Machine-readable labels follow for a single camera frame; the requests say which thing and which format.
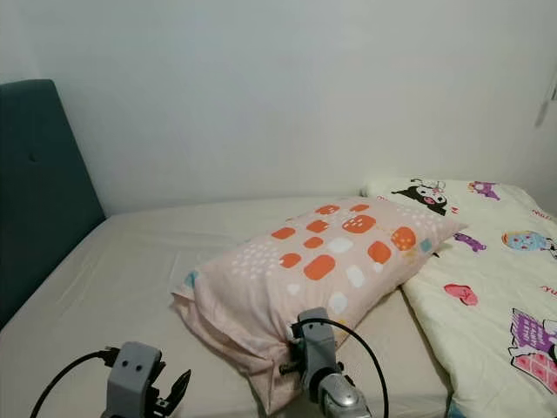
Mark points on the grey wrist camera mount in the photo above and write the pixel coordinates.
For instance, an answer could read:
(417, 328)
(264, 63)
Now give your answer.
(135, 379)
(313, 344)

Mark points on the cream cartoon print quilt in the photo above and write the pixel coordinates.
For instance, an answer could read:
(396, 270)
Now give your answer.
(487, 331)

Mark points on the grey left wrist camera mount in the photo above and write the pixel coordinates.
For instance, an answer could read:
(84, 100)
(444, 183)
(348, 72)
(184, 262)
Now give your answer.
(135, 379)

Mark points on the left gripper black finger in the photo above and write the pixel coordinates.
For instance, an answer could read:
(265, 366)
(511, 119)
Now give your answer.
(183, 387)

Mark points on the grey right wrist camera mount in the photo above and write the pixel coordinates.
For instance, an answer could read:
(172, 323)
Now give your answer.
(313, 344)

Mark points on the pink patterned pillow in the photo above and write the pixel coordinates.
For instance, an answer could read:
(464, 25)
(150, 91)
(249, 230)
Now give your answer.
(313, 261)

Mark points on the teal upholstered headboard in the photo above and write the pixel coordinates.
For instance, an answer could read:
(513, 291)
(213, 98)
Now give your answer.
(43, 192)

